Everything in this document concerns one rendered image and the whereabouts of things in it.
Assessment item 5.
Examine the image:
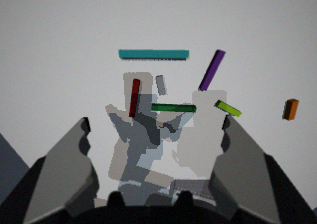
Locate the purple rod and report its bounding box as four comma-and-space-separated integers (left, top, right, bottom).
199, 50, 226, 91

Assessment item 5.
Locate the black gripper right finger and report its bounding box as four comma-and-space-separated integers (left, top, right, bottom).
208, 114, 317, 224

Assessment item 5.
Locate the turquoise rod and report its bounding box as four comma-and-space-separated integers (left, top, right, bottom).
118, 50, 189, 58

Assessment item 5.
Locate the dark red rod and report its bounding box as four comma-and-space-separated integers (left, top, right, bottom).
129, 78, 140, 118

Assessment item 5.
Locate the orange rectangular bar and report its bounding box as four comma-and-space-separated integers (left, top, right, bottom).
284, 99, 299, 121

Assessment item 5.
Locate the green rod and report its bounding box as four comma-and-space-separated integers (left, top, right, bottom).
152, 103, 197, 113

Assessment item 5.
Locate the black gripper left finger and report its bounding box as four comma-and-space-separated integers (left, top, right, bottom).
0, 117, 100, 224

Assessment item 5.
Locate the lime green rectangular bar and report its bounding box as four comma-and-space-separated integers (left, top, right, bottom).
215, 100, 242, 117

